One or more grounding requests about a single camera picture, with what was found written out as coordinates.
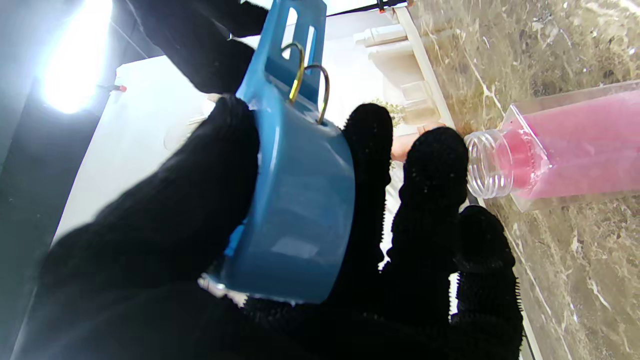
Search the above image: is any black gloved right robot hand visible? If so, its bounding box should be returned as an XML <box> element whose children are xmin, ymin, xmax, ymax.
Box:
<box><xmin>125</xmin><ymin>0</ymin><xmax>271</xmax><ymax>96</ymax></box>

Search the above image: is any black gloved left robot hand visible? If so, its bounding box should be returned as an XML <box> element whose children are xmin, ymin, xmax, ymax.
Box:
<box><xmin>12</xmin><ymin>94</ymin><xmax>525</xmax><ymax>360</ymax></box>

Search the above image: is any clear bottle with pink seasoning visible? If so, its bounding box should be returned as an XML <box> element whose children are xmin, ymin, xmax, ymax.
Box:
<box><xmin>462</xmin><ymin>80</ymin><xmax>640</xmax><ymax>213</ymax></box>

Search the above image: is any blue plastic bag clip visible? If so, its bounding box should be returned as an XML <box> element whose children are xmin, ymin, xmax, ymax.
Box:
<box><xmin>205</xmin><ymin>0</ymin><xmax>357</xmax><ymax>305</ymax></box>

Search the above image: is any bright studio light panel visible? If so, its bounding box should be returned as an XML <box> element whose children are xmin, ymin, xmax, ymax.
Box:
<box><xmin>41</xmin><ymin>0</ymin><xmax>115</xmax><ymax>115</ymax></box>

